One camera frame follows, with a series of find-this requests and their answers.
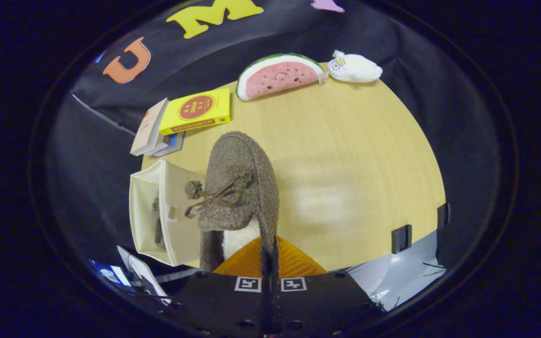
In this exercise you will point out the watermelon slice plush toy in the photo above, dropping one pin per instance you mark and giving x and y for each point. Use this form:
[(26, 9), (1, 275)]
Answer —
[(275, 77)]

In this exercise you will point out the blue lit screen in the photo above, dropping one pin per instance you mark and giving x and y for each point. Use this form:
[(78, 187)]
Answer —
[(111, 273)]

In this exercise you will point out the white flat panel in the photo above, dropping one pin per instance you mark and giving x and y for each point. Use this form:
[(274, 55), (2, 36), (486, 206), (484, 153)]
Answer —
[(146, 277)]

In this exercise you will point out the cream fabric storage box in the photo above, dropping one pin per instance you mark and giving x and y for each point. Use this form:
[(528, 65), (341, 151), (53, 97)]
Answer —
[(146, 211)]

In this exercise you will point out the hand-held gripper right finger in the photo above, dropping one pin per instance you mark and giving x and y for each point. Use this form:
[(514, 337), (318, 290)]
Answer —
[(322, 305)]

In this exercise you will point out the white plush toy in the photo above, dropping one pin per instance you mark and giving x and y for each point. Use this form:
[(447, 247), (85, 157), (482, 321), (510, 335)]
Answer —
[(357, 68)]

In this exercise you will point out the brown fuzzy slipper shoe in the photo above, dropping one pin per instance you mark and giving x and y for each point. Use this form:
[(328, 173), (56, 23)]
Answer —
[(158, 225), (237, 159)]

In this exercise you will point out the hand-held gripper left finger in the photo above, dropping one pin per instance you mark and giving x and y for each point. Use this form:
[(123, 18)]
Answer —
[(219, 305)]

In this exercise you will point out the blue book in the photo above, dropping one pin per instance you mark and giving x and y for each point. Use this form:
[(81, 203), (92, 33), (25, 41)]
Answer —
[(174, 143)]

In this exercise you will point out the yellow book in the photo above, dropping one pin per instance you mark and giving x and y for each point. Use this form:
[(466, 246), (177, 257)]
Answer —
[(195, 110)]

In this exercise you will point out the black table clamp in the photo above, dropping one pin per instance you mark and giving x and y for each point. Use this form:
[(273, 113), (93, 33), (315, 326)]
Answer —
[(443, 216), (401, 239)]

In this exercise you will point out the beige book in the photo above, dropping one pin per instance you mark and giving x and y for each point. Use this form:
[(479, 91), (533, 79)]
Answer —
[(146, 129)]

